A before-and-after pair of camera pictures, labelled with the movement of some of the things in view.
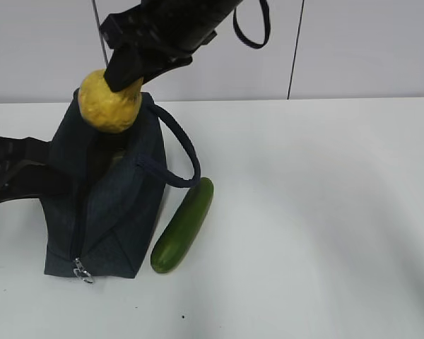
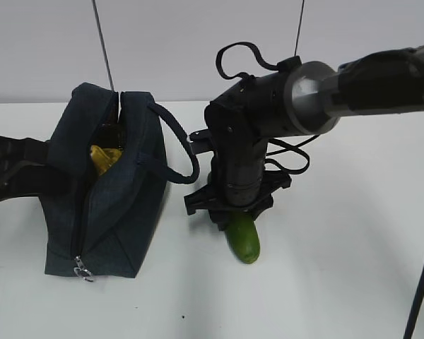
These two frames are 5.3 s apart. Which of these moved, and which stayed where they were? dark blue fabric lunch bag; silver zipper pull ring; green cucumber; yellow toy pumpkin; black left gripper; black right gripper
Moved: yellow toy pumpkin; green cucumber; black right gripper
Stayed: silver zipper pull ring; dark blue fabric lunch bag; black left gripper
